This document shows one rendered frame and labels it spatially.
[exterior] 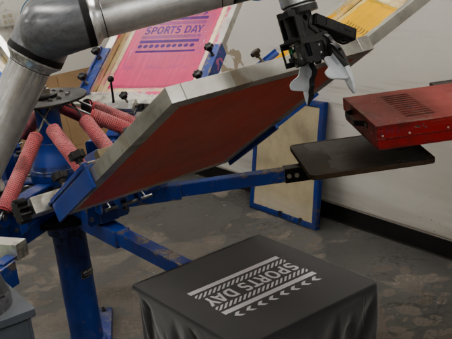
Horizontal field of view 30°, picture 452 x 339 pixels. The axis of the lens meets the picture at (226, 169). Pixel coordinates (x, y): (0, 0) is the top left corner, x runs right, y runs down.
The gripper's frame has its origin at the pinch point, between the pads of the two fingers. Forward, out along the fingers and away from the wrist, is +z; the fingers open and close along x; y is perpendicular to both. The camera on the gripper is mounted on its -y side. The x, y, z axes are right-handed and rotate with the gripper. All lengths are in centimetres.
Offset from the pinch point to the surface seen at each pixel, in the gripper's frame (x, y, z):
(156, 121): -23.4, 28.7, -5.8
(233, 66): -315, -199, -29
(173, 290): -62, 16, 37
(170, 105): -15.4, 29.0, -8.0
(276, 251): -60, -17, 38
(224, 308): -45, 13, 43
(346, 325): -30, -10, 56
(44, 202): -95, 31, 7
